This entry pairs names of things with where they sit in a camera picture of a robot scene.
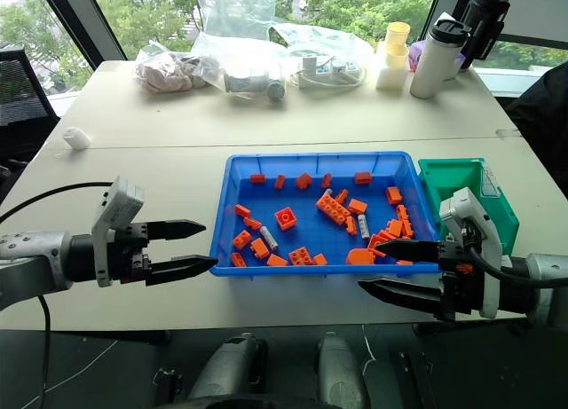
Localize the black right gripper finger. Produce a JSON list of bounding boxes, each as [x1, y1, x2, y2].
[[358, 279, 446, 316], [375, 239, 441, 263]]

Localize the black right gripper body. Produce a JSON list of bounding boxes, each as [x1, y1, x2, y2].
[[434, 220, 487, 323]]

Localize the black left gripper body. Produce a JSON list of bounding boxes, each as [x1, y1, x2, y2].
[[111, 222, 153, 287]]

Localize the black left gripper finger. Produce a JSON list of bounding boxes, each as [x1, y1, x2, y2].
[[145, 256, 220, 287], [147, 219, 208, 242]]

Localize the green plastic bin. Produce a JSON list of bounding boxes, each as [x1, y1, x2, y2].
[[417, 156, 521, 256]]

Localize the rounded orange building block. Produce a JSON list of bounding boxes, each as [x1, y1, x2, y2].
[[345, 247, 376, 266]]

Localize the large orange studded building brick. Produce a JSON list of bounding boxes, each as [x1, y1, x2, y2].
[[315, 193, 352, 225]]

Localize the grey rounded robot leg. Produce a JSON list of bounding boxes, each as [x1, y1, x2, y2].
[[315, 331, 370, 409], [188, 332, 269, 404]]

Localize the blue plastic tray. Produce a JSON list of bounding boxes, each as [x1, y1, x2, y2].
[[209, 150, 446, 278]]

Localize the small white plastic bottle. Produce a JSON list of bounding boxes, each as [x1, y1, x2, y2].
[[62, 126, 93, 151]]

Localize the plastic bag with brown contents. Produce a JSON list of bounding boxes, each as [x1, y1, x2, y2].
[[133, 40, 223, 96]]

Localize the bagged grey cylindrical device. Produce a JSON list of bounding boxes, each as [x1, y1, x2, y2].
[[223, 66, 288, 104]]

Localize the black mesh office chair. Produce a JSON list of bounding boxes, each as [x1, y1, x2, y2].
[[0, 46, 61, 162]]

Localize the person in dark clothing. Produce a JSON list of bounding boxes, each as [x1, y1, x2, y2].
[[504, 61, 568, 195]]

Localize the white thermos black lid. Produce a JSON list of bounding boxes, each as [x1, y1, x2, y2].
[[409, 18, 473, 100]]

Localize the purple plastic item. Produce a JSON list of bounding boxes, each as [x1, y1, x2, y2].
[[407, 40, 423, 72]]

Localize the white power strip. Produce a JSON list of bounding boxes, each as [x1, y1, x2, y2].
[[296, 55, 368, 90]]

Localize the pale yellow stacked cups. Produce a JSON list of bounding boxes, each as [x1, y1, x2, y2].
[[383, 21, 412, 69]]

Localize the clear crumpled plastic bag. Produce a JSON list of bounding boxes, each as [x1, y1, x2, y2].
[[269, 21, 379, 91]]

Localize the large clear zip bag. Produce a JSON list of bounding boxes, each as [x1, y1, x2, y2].
[[192, 0, 280, 43]]

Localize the black thermos bottle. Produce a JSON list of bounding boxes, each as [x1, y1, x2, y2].
[[459, 0, 512, 71]]

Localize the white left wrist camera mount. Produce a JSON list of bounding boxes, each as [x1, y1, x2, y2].
[[91, 176, 146, 288]]

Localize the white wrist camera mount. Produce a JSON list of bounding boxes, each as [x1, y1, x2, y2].
[[438, 186, 506, 319], [91, 176, 146, 288]]

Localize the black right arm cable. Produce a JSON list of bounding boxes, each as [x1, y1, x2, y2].
[[469, 246, 568, 289]]

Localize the thin white floor cable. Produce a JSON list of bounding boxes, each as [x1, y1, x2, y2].
[[359, 323, 377, 386]]

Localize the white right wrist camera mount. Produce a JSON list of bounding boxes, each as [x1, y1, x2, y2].
[[438, 186, 506, 319]]

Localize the dark window frame post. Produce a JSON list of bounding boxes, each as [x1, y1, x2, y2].
[[35, 0, 129, 69], [429, 0, 485, 33]]

